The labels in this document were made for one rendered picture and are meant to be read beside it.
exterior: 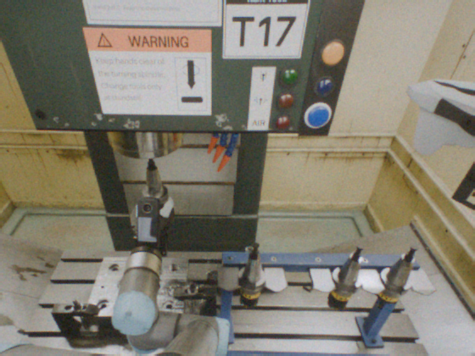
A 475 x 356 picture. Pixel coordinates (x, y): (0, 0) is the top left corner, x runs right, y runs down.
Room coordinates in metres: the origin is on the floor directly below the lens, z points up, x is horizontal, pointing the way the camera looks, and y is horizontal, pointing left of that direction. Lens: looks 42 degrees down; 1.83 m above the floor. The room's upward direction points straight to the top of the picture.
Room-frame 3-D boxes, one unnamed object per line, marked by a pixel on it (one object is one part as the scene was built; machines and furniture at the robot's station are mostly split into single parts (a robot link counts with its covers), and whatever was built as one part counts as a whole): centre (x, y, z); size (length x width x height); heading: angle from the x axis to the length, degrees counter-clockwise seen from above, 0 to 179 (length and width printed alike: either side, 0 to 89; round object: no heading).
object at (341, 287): (0.50, -0.31, 1.21); 0.06 x 0.06 x 0.03
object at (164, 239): (0.54, 0.15, 1.29); 0.12 x 0.08 x 0.09; 179
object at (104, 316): (0.66, 0.23, 0.97); 0.29 x 0.23 x 0.05; 89
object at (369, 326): (0.55, -0.48, 1.05); 0.10 x 0.05 x 0.30; 179
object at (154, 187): (0.67, 0.14, 1.38); 0.04 x 0.04 x 0.07
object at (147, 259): (0.46, 0.14, 1.29); 0.08 x 0.05 x 0.08; 89
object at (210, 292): (0.61, 0.05, 0.97); 0.13 x 0.03 x 0.15; 89
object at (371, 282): (0.50, -0.37, 1.21); 0.07 x 0.05 x 0.01; 179
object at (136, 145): (0.67, 0.14, 1.54); 0.16 x 0.16 x 0.12
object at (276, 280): (0.50, -0.15, 1.21); 0.07 x 0.05 x 0.01; 179
